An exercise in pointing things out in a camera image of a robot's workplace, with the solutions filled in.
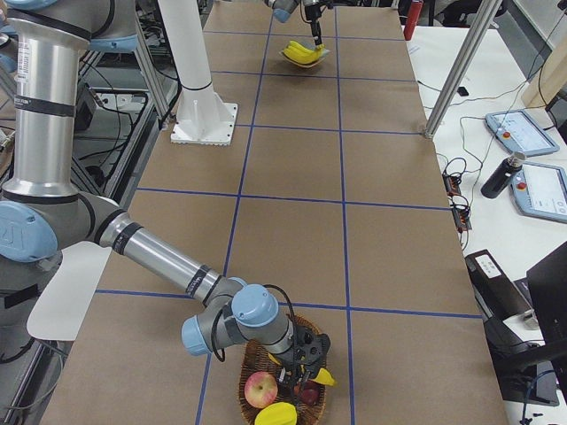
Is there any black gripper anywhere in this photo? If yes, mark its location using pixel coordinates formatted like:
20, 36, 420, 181
275, 349, 311, 387

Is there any second arm gripper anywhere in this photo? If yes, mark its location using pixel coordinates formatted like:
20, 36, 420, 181
302, 0, 328, 49

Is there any yellow plastic banana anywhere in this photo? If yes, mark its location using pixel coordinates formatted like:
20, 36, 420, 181
283, 40, 327, 65

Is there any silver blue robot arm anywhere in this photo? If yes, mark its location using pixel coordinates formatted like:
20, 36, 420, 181
1, 1, 329, 388

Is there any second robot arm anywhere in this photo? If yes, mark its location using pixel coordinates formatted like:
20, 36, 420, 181
264, 0, 332, 49

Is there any grey square plate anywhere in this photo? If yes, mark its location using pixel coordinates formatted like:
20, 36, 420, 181
278, 45, 331, 70

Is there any pink apple at basket left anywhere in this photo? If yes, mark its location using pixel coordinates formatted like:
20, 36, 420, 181
244, 372, 278, 409

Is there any brown wicker basket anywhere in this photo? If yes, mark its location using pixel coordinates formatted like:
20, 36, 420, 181
238, 315, 332, 424

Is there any red apple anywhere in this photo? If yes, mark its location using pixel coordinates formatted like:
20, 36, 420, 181
293, 381, 320, 406

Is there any yellow starfruit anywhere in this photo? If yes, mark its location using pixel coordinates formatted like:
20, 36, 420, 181
254, 402, 298, 425

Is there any red fire extinguisher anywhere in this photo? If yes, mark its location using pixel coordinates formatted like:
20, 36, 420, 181
403, 0, 423, 41

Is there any black printer box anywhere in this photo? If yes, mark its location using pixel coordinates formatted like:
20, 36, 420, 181
465, 250, 544, 356

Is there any blue teach pendant far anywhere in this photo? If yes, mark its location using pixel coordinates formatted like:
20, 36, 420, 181
485, 110, 559, 158

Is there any blue teach pendant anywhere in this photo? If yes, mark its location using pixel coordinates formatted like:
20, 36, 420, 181
485, 110, 559, 158
511, 162, 566, 223

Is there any black monitor stand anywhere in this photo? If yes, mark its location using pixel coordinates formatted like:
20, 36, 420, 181
495, 243, 566, 393

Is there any black water bottle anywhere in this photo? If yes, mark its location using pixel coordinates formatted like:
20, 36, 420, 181
481, 151, 526, 199

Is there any white chair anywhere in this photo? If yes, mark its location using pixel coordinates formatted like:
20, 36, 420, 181
27, 242, 111, 342

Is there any blue teach pendant near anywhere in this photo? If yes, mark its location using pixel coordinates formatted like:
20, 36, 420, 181
511, 162, 566, 223

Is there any black camera cable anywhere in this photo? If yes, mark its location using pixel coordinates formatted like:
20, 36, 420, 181
210, 283, 307, 399

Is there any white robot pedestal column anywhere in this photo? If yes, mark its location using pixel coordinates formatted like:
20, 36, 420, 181
159, 0, 238, 146

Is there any aluminium frame post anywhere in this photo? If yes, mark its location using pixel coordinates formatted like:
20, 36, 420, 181
423, 0, 501, 139

